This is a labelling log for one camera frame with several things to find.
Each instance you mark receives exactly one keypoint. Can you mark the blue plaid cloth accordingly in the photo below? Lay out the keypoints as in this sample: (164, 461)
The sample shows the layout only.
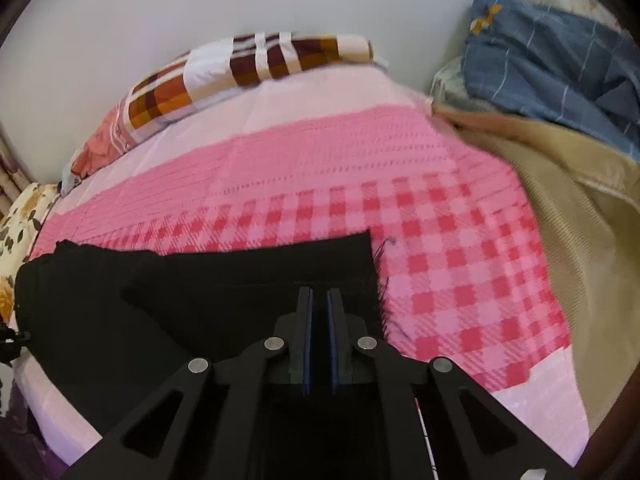
(544, 63)

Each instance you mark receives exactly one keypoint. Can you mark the orange plaid pillow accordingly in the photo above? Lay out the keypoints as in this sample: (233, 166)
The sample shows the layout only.
(200, 78)

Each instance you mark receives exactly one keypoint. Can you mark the floral cream pillow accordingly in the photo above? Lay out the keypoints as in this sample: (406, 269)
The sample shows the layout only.
(19, 231)

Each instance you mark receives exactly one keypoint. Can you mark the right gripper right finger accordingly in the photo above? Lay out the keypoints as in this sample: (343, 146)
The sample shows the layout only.
(436, 420)

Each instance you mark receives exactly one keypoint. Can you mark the black pants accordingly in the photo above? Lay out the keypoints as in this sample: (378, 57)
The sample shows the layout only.
(109, 328)

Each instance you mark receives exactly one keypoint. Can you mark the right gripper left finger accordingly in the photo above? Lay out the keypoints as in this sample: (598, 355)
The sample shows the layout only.
(201, 421)

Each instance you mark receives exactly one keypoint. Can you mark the pink checkered bed sheet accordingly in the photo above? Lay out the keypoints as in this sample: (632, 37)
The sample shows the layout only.
(338, 151)

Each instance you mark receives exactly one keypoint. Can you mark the beige blanket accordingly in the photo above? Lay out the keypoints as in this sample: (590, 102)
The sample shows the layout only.
(586, 199)

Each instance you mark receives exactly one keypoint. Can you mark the wooden slatted headboard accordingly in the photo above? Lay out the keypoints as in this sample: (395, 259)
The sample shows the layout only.
(13, 179)

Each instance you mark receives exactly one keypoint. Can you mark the white patterned cloth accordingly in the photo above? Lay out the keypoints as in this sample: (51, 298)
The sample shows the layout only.
(448, 86)

